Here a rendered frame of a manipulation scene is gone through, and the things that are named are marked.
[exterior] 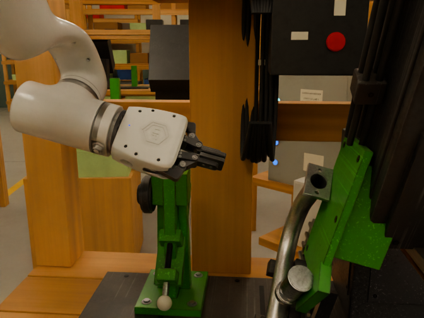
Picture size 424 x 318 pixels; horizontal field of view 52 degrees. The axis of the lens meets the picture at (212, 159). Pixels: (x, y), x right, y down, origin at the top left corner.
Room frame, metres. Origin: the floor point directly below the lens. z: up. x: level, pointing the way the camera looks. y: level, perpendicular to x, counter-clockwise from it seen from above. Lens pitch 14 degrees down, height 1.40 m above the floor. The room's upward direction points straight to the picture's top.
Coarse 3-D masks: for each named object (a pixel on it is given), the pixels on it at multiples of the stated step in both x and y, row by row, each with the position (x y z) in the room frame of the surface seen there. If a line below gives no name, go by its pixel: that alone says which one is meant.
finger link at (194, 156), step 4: (180, 152) 0.65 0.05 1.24; (184, 152) 0.65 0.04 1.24; (188, 152) 0.65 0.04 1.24; (180, 156) 0.65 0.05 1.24; (184, 156) 0.65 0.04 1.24; (188, 156) 0.65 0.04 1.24; (192, 156) 0.65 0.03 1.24; (196, 156) 0.65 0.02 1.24; (176, 160) 0.67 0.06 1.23; (180, 160) 0.65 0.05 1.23; (188, 160) 0.65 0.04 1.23; (192, 160) 0.65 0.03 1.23; (196, 160) 0.65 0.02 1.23; (176, 164) 0.66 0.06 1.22
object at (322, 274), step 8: (320, 264) 0.54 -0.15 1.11; (312, 272) 0.56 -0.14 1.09; (320, 272) 0.53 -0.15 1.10; (328, 272) 0.54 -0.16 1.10; (320, 280) 0.53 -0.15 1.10; (328, 280) 0.53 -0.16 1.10; (312, 288) 0.54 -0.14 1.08; (320, 288) 0.52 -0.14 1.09; (328, 288) 0.52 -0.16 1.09; (304, 296) 0.56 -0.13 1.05; (312, 296) 0.53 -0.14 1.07; (320, 296) 0.52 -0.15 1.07; (296, 304) 0.59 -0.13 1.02; (304, 304) 0.56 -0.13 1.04; (312, 304) 0.55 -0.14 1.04; (304, 312) 0.58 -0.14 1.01
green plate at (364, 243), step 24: (336, 168) 0.64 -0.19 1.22; (360, 168) 0.54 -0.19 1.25; (336, 192) 0.59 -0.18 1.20; (360, 192) 0.55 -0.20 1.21; (336, 216) 0.56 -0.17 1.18; (360, 216) 0.55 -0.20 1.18; (312, 240) 0.63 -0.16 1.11; (336, 240) 0.54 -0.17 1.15; (360, 240) 0.55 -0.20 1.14; (384, 240) 0.55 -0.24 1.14; (312, 264) 0.59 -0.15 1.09; (360, 264) 0.55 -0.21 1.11
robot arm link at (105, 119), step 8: (104, 104) 0.67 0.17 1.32; (112, 104) 0.68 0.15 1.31; (104, 112) 0.65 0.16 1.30; (112, 112) 0.65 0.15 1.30; (120, 112) 0.68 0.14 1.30; (96, 120) 0.64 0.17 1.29; (104, 120) 0.64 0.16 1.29; (112, 120) 0.65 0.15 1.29; (96, 128) 0.64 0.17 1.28; (104, 128) 0.64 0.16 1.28; (112, 128) 0.65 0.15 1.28; (96, 136) 0.64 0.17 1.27; (104, 136) 0.64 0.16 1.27; (96, 144) 0.64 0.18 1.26; (104, 144) 0.64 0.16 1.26; (96, 152) 0.64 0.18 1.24; (104, 152) 0.66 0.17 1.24
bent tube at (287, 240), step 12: (312, 168) 0.65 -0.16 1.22; (324, 168) 0.65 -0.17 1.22; (312, 180) 0.66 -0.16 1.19; (324, 180) 0.64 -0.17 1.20; (300, 192) 0.67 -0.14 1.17; (312, 192) 0.62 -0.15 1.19; (324, 192) 0.62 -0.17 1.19; (300, 204) 0.67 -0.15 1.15; (312, 204) 0.67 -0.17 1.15; (288, 216) 0.70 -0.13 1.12; (300, 216) 0.69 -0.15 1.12; (288, 228) 0.69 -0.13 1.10; (300, 228) 0.70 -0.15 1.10; (288, 240) 0.69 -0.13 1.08; (288, 252) 0.68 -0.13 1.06; (276, 264) 0.67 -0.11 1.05; (288, 264) 0.66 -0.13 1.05; (276, 276) 0.65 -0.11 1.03; (276, 300) 0.61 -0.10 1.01; (276, 312) 0.60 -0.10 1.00
